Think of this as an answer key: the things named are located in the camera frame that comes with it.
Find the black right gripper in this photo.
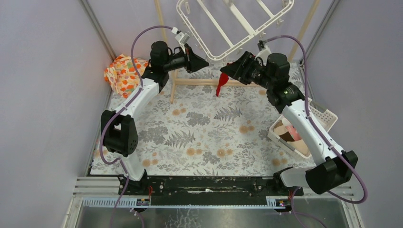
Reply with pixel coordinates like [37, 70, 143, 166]
[220, 51, 274, 90]

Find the red sock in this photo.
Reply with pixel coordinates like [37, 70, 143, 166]
[216, 73, 229, 97]

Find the white clip sock hanger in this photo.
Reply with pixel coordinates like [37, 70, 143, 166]
[176, 0, 295, 61]

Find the white perforated plastic basket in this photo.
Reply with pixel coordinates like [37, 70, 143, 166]
[268, 98, 338, 159]

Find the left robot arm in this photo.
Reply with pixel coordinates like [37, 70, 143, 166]
[99, 41, 209, 195]

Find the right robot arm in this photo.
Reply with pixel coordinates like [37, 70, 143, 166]
[220, 51, 358, 196]

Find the wooden drying rack stand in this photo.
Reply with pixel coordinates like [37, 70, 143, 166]
[153, 0, 322, 105]

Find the floral patterned table mat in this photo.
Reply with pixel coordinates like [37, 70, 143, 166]
[89, 61, 316, 177]

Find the pink blue lettered sock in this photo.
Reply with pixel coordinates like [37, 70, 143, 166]
[282, 118, 302, 141]

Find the brown ribbed sock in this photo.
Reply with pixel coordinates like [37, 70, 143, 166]
[280, 132, 295, 142]

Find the beige sock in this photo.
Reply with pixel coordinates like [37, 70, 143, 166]
[273, 121, 311, 157]

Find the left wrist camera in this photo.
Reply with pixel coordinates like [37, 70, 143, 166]
[175, 31, 190, 51]

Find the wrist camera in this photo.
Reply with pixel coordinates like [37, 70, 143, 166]
[256, 40, 271, 63]
[175, 31, 190, 51]

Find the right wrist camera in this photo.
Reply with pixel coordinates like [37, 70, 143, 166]
[256, 40, 271, 63]

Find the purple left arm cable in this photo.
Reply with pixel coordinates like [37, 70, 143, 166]
[99, 26, 177, 228]

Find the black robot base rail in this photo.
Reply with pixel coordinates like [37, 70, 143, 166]
[118, 175, 295, 200]

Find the white slotted cable duct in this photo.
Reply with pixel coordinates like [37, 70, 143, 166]
[83, 194, 291, 209]

